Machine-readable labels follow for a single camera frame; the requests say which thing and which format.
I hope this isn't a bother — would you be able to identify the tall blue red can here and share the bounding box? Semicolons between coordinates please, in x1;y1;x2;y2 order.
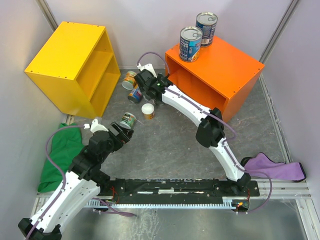
127;85;143;104

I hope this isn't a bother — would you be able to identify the dark blue can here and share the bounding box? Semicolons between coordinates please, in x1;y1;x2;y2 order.
179;26;203;63

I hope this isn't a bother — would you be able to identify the orange shelf cabinet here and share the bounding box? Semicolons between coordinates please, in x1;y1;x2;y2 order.
165;36;265;122

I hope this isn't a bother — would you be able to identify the blue can pull tab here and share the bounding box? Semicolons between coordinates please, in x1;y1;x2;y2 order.
195;11;218;48

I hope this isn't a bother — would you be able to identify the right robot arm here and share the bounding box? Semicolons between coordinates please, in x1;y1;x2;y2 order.
134;69;251;196

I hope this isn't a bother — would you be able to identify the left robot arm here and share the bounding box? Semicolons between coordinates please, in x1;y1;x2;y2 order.
18;119;134;240

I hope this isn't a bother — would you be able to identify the green label can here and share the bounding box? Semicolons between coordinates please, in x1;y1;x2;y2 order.
119;112;137;130

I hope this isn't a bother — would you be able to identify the white lid yellow can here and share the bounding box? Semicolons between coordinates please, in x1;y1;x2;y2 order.
141;103;155;120

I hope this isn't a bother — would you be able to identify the orange label can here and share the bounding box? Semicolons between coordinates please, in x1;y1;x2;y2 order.
121;70;137;90

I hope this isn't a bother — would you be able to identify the green cloth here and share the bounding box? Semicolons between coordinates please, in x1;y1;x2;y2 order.
37;123;84;193

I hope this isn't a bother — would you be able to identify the yellow shelf cabinet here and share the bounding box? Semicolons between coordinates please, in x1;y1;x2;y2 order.
24;21;121;119

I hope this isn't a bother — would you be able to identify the purple cloth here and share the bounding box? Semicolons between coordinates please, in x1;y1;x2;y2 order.
240;152;307;183

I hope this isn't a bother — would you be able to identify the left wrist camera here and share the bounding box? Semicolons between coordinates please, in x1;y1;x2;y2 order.
84;118;109;134

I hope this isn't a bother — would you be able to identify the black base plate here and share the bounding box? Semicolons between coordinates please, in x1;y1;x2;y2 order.
99;178;260;205

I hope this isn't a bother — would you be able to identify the blue cable duct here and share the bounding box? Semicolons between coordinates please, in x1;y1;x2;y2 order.
84;197;237;209

